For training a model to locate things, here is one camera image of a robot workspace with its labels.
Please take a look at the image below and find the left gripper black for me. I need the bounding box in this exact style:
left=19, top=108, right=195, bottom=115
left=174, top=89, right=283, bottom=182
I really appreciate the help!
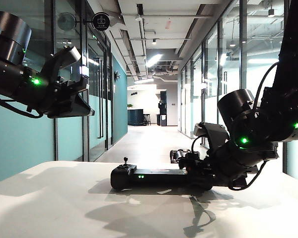
left=19, top=68, right=95, bottom=119

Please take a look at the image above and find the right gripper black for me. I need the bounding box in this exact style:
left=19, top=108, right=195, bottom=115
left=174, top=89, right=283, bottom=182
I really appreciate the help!
left=178, top=141, right=280, bottom=186

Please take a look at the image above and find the black remote control with joysticks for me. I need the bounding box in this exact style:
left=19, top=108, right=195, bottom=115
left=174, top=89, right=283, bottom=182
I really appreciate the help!
left=110, top=156, right=214, bottom=192

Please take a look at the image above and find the black quadruped robot dog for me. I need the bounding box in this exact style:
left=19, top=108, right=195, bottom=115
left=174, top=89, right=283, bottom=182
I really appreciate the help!
left=169, top=149, right=192, bottom=164

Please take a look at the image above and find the dark bar counter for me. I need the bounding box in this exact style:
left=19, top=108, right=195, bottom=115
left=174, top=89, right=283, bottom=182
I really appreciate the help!
left=128, top=109, right=145, bottom=126

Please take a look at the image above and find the tall black kiosk machine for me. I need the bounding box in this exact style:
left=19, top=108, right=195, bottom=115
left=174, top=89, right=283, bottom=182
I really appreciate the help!
left=157, top=91, right=168, bottom=127

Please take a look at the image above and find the round black hanging sign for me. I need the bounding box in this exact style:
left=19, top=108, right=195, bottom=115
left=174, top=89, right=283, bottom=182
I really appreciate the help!
left=83, top=11, right=111, bottom=31

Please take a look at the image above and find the long bright ceiling light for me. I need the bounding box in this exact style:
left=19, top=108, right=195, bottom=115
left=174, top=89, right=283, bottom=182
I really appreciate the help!
left=146, top=54, right=162, bottom=68

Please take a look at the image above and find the long vertical door handle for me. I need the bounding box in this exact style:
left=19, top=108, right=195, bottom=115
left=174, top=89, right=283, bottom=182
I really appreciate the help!
left=97, top=57, right=105, bottom=139

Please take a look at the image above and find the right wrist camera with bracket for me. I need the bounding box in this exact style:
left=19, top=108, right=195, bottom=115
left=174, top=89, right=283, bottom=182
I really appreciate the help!
left=193, top=121, right=231, bottom=152

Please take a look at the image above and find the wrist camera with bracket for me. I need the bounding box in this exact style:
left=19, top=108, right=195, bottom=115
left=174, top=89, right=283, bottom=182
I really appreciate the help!
left=41, top=46, right=82, bottom=84
left=193, top=121, right=231, bottom=152

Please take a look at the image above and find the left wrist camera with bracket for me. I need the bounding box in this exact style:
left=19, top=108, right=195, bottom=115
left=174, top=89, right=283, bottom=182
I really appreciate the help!
left=41, top=46, right=82, bottom=84

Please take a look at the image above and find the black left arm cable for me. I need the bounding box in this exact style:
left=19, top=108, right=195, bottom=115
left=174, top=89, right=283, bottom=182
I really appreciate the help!
left=0, top=93, right=44, bottom=119

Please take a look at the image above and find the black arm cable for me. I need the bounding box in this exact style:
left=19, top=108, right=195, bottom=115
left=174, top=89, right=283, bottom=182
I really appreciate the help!
left=252, top=61, right=279, bottom=110
left=0, top=93, right=44, bottom=119

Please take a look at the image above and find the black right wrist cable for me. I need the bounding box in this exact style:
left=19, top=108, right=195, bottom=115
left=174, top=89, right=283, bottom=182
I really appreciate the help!
left=227, top=158, right=269, bottom=191

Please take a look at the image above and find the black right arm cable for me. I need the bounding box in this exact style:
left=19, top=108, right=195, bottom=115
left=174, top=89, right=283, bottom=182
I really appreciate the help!
left=252, top=61, right=279, bottom=110

